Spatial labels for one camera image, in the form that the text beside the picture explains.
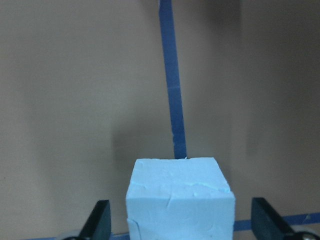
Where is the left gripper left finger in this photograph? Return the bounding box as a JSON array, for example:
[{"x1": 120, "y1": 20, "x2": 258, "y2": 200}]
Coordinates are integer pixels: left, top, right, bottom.
[{"x1": 77, "y1": 200, "x2": 111, "y2": 240}]

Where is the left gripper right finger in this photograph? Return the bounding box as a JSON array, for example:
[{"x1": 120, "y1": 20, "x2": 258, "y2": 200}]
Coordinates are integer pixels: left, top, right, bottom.
[{"x1": 251, "y1": 197, "x2": 295, "y2": 240}]

